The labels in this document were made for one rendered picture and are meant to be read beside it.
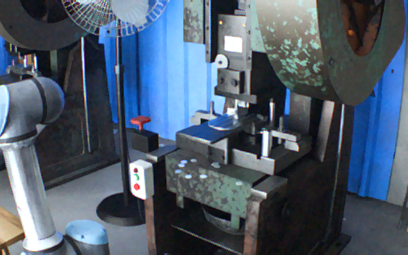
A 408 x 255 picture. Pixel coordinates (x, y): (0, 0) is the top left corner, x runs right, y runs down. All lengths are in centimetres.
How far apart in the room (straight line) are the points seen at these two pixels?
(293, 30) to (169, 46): 240
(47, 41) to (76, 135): 80
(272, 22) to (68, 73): 201
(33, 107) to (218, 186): 81
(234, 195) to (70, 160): 176
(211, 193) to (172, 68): 197
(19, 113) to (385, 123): 215
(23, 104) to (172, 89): 257
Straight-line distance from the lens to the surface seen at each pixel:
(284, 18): 118
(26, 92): 109
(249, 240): 158
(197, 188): 171
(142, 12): 227
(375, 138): 279
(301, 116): 186
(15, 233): 196
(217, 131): 161
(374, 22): 175
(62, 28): 271
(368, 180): 288
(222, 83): 167
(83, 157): 324
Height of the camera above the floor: 132
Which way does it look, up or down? 19 degrees down
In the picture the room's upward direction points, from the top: straight up
